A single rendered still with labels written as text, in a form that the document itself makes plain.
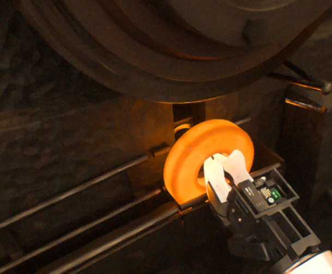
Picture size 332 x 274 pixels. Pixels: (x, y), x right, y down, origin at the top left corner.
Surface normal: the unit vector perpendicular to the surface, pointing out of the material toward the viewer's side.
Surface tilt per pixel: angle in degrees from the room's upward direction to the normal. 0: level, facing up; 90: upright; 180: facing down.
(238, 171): 87
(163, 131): 90
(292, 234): 90
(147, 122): 90
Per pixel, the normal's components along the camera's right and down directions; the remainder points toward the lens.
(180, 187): 0.47, 0.47
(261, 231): -0.88, 0.32
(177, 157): -0.75, -0.23
